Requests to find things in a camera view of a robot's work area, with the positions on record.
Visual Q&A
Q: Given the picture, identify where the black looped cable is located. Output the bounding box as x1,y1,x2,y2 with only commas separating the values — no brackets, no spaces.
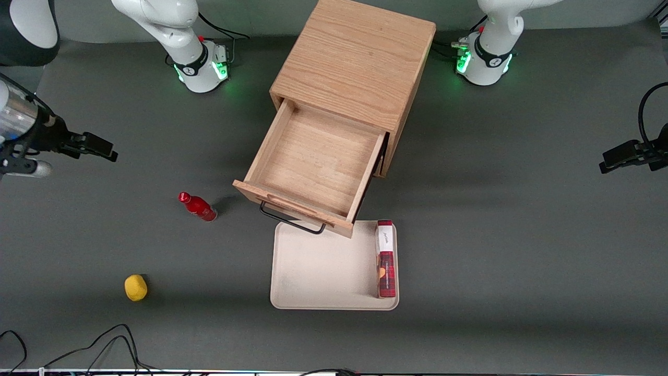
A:
638,82,668,147

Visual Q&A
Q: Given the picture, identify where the red bottle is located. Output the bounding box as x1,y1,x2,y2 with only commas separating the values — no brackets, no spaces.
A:
178,192,218,222

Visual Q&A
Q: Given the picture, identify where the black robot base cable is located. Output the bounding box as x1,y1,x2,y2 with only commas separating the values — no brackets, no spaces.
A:
432,16,488,58
197,13,250,66

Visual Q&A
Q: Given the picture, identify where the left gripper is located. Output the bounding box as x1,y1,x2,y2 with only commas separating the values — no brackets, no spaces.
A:
599,123,668,174

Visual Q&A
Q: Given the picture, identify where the beige plastic tray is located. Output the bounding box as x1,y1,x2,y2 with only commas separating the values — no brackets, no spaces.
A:
270,220,400,311

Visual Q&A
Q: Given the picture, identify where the black metal drawer handle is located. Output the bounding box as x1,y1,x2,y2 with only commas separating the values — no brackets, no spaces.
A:
259,201,327,235

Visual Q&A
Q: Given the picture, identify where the yellow lemon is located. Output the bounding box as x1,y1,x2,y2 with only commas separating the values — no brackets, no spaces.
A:
124,274,148,302

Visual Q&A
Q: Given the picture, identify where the red cookie box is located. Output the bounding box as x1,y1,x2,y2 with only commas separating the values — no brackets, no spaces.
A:
375,219,397,299

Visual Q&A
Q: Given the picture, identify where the wooden drawer cabinet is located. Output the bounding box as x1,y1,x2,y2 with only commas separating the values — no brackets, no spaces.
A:
270,0,437,178

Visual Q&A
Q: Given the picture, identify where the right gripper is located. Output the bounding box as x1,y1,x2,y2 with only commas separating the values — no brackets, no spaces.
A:
30,107,119,162

